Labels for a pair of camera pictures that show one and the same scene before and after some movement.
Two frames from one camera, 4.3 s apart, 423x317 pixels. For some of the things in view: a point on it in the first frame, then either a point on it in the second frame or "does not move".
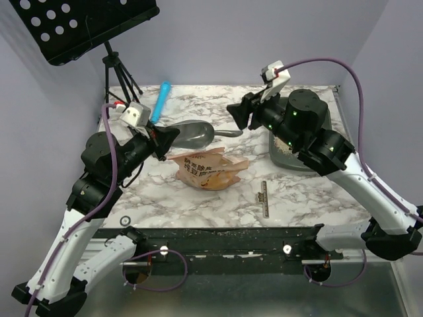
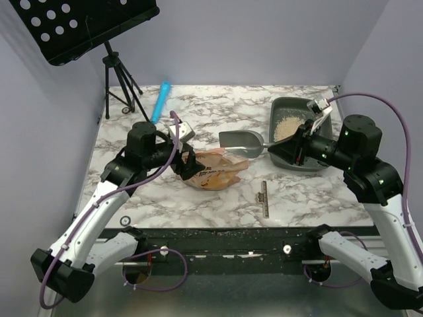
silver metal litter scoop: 195,134 -> 242,143
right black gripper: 251,111 -> 300,145
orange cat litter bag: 209,169 does not move
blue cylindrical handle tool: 165,86 does not move
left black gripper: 163,139 -> 192,168
